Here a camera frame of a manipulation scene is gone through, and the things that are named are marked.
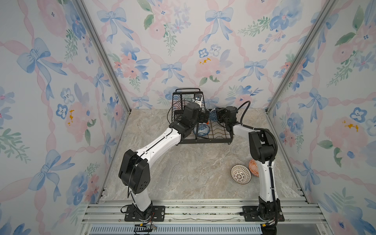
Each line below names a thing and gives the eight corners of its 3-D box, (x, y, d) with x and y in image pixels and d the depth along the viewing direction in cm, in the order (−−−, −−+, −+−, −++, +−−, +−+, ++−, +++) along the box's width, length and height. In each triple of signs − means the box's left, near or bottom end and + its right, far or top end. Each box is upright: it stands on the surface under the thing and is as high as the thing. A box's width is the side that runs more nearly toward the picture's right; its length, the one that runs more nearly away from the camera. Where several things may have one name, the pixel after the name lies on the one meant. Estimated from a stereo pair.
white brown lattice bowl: (231, 184, 85) (233, 181, 81) (228, 167, 92) (230, 164, 88) (250, 184, 85) (253, 181, 81) (246, 167, 92) (248, 164, 88)
